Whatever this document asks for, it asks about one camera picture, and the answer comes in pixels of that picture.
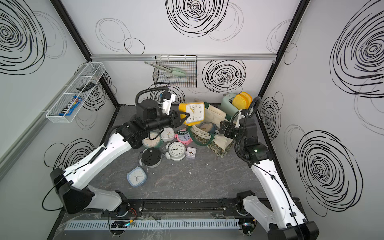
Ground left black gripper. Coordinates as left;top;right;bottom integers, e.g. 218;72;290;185
145;109;190;134

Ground yellow rectangular alarm clock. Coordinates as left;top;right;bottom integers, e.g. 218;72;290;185
179;102;205;126

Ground cream canvas tote bag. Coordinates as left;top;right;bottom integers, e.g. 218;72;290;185
187;102;234;158

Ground small white square clock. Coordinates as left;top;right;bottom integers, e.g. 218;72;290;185
186;147;197;159

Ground green round alarm clock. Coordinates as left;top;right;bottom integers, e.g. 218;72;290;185
142;132;163;149

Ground blue beige round clock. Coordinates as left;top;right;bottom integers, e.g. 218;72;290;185
198;122;217;134

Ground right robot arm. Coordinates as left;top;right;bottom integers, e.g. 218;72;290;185
220;110;320;240

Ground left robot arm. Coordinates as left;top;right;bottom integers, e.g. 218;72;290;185
50;100;190;217

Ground pink round alarm clock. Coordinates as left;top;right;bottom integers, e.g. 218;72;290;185
175;129;193;146

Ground white twin bell clock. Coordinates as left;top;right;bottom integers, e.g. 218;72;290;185
165;142;186;162

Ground clock lying face down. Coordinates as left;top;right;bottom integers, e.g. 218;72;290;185
139;148;162;168

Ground pale blue square clock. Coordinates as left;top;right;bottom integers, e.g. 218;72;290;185
127;167;147;187

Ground mint green toaster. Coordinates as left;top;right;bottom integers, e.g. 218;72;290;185
220;93;239;121

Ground yellow toast slice front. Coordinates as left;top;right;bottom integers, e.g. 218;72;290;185
232;94;250;110

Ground yellow toast slice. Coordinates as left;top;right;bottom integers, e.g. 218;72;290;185
232;94;250;110
240;92;253;109

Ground yellow toast slice back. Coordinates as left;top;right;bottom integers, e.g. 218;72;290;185
240;92;253;109

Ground green kitchen tongs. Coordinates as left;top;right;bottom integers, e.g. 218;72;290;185
144;62;187;77

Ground black remote control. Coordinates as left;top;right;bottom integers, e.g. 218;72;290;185
77;82;96;93

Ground blue candy packet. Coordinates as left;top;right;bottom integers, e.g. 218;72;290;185
59;96;83;116

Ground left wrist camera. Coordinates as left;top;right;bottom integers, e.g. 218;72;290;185
161;91;176;115

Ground black wire basket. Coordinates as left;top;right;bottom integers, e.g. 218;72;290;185
150;55;198;88

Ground white cable duct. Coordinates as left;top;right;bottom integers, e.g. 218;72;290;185
65;219;241;231

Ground white wire wall shelf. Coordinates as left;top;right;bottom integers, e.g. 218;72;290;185
46;62;106;124

